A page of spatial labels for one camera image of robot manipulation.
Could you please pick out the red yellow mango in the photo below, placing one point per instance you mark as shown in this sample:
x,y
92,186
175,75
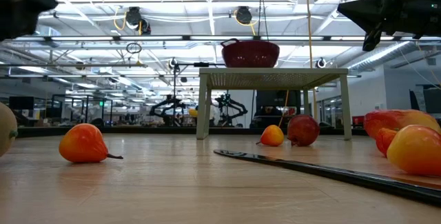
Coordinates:
x,y
399,119

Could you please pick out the brown green kiwi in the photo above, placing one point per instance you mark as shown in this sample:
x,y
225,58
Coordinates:
x,y
7,131

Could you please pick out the small red orange round fruit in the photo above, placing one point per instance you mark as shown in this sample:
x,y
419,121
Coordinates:
x,y
383,141

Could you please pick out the purple colander bowl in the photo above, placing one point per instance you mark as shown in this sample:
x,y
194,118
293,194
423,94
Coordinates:
x,y
249,55

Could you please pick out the dark red plum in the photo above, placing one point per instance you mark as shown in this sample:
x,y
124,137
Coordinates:
x,y
303,131

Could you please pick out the small orange yellow pear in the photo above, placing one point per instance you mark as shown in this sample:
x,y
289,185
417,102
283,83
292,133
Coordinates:
x,y
415,151
82,143
272,136

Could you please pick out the black background robot arm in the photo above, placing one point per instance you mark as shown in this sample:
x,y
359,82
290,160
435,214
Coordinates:
x,y
165,108
231,108

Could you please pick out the red box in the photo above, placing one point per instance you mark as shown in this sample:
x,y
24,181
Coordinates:
x,y
358,120

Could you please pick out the mint green perforated shelf riser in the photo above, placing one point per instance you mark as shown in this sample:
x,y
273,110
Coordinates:
x,y
268,78

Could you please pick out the black knife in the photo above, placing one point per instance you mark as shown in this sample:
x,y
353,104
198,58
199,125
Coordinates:
x,y
310,170

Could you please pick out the black aluminium frame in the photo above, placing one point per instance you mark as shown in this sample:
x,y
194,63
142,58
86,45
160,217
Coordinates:
x,y
103,131

